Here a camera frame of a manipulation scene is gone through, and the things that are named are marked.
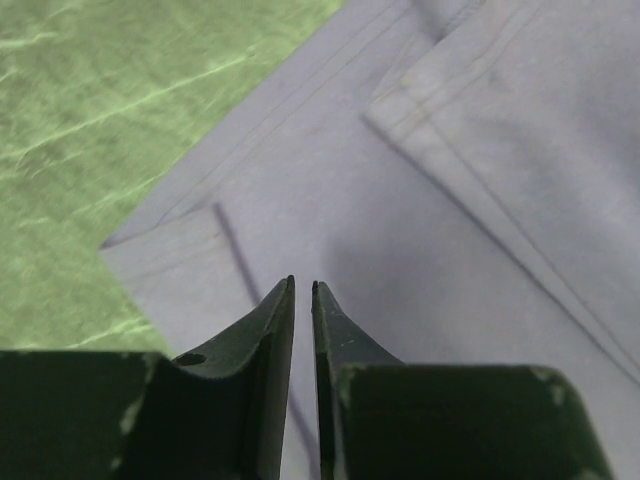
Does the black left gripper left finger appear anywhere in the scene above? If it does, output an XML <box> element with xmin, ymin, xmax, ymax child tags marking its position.
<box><xmin>1</xmin><ymin>278</ymin><xmax>295</xmax><ymax>479</ymax></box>

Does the purple t shirt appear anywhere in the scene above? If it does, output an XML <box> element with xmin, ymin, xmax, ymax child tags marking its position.
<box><xmin>101</xmin><ymin>1</ymin><xmax>639</xmax><ymax>479</ymax></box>

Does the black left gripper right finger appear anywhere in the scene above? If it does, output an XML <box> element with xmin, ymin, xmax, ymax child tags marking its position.
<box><xmin>311</xmin><ymin>282</ymin><xmax>613</xmax><ymax>479</ymax></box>

